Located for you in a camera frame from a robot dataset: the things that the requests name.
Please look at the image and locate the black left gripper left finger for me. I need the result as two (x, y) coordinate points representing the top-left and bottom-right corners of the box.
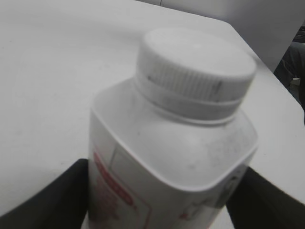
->
(0, 159), (89, 229)

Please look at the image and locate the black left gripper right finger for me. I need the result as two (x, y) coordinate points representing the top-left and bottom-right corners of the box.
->
(226, 167), (305, 229)

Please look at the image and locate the white yogurt bottle strawberry label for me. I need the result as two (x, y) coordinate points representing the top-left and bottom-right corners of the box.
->
(88, 79), (258, 229)

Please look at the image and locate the white ribbed bottle cap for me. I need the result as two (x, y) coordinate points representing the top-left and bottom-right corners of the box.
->
(135, 28), (257, 121)

